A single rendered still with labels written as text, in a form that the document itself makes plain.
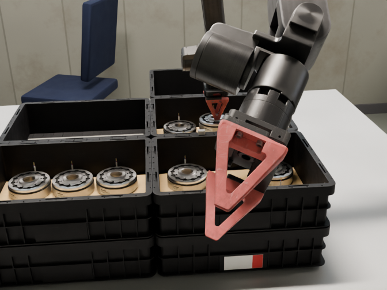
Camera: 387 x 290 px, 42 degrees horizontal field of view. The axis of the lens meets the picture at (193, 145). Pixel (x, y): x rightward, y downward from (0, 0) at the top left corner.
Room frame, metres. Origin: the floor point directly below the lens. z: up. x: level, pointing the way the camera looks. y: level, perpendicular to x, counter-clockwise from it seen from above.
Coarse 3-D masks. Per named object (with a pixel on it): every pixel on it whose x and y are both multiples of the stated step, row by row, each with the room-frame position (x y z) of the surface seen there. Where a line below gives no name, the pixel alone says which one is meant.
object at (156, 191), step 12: (300, 132) 1.22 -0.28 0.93; (156, 144) 1.15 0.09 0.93; (156, 156) 1.09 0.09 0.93; (312, 156) 1.08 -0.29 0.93; (156, 168) 1.03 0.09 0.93; (324, 168) 1.02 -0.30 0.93; (156, 180) 0.99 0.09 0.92; (156, 192) 0.92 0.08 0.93; (168, 192) 0.92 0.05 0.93; (180, 192) 0.92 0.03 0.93; (192, 192) 0.92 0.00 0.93; (204, 192) 0.92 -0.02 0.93; (276, 192) 0.93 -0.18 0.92; (288, 192) 0.93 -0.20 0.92; (300, 192) 0.93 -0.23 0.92; (312, 192) 0.93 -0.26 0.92; (324, 192) 0.94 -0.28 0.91; (168, 204) 0.91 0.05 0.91
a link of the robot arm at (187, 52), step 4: (184, 48) 1.41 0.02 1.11; (188, 48) 1.41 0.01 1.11; (192, 48) 1.41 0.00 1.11; (196, 48) 1.41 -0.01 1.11; (184, 52) 1.39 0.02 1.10; (188, 52) 1.39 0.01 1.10; (192, 52) 1.39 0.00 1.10; (184, 56) 1.39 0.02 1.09; (188, 56) 1.39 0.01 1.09; (192, 56) 1.39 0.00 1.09; (184, 60) 1.39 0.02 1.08; (188, 60) 1.39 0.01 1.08; (184, 64) 1.39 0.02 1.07; (188, 64) 1.39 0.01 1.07; (184, 68) 1.39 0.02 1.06; (188, 68) 1.39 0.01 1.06
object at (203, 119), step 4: (200, 116) 1.44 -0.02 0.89; (204, 116) 1.44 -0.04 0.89; (200, 120) 1.41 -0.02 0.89; (204, 120) 1.41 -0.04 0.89; (208, 120) 1.40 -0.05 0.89; (220, 120) 1.40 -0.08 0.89; (204, 124) 1.39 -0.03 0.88; (208, 124) 1.38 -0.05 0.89; (212, 124) 1.37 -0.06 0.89; (216, 124) 1.37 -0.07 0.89
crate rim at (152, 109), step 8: (184, 96) 1.51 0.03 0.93; (192, 96) 1.51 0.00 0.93; (200, 96) 1.51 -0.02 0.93; (232, 96) 1.51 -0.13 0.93; (240, 96) 1.51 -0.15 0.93; (152, 104) 1.44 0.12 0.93; (152, 112) 1.37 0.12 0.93; (152, 120) 1.31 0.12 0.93; (152, 128) 1.26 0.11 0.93; (288, 128) 1.25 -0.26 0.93; (296, 128) 1.25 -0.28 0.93; (152, 136) 1.21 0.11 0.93
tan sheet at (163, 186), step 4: (228, 172) 1.19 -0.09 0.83; (232, 172) 1.19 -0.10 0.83; (236, 172) 1.19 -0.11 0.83; (240, 172) 1.18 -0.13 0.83; (244, 172) 1.18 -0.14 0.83; (296, 172) 1.18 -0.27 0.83; (160, 176) 1.17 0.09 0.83; (164, 176) 1.17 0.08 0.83; (236, 176) 1.16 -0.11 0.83; (240, 176) 1.16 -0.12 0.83; (244, 176) 1.16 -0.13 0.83; (296, 176) 1.16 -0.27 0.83; (160, 180) 1.15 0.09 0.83; (164, 180) 1.15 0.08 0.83; (296, 180) 1.14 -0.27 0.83; (300, 180) 1.14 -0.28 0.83; (160, 184) 1.13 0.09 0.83; (164, 184) 1.12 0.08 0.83; (292, 184) 1.12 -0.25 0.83; (296, 184) 1.12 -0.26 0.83; (160, 188) 1.10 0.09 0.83; (164, 188) 1.10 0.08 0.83; (168, 188) 1.10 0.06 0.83; (204, 188) 1.10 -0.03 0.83
